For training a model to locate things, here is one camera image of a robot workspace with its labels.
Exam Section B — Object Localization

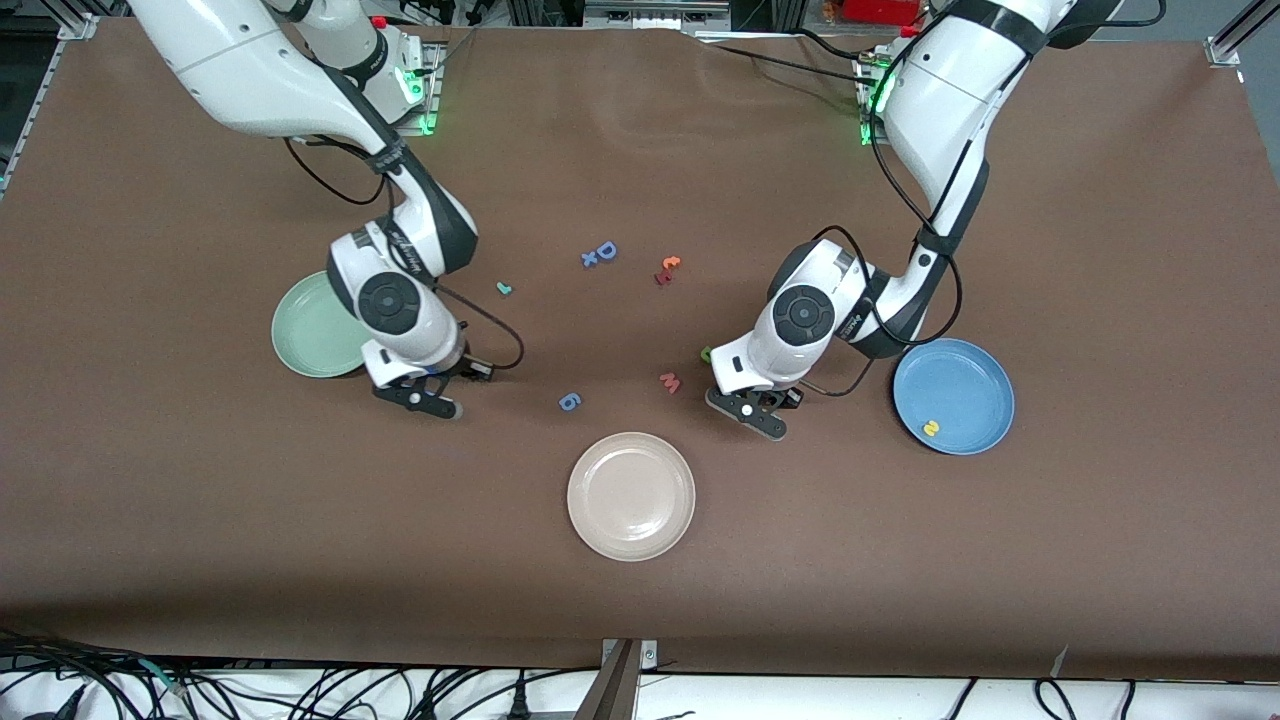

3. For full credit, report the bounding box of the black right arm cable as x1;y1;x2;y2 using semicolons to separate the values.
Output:
283;138;525;371

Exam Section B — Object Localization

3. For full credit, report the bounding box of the teal tipped cable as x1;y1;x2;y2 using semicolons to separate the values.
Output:
138;658;189;698

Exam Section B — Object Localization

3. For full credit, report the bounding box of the aluminium profile post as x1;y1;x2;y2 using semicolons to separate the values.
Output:
573;638;643;720

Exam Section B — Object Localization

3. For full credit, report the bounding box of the aluminium corner extrusion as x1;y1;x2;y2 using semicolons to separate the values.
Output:
1205;0;1280;69

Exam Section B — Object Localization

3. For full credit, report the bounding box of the green plastic plate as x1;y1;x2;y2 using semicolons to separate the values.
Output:
271;270;371;379

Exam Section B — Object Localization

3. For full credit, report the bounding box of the beige plastic plate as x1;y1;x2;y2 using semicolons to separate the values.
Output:
566;431;697;563

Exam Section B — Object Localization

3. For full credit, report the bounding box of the small metal bracket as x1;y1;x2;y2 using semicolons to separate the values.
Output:
600;638;659;673

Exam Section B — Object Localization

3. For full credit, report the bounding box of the red box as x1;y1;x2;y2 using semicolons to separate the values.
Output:
843;0;926;26

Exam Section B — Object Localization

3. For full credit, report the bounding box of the grey power strip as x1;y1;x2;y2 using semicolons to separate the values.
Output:
585;0;731;31

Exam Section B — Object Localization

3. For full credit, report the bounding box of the brown table cover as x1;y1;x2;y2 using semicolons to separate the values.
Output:
0;18;1280;683

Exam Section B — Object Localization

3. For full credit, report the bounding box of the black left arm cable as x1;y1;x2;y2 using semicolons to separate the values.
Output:
800;40;966;399

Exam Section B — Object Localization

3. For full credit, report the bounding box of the blue plastic plate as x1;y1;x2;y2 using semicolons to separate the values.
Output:
892;338;1016;457

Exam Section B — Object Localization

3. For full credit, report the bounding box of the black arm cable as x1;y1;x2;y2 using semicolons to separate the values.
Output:
283;138;525;371
800;40;966;399

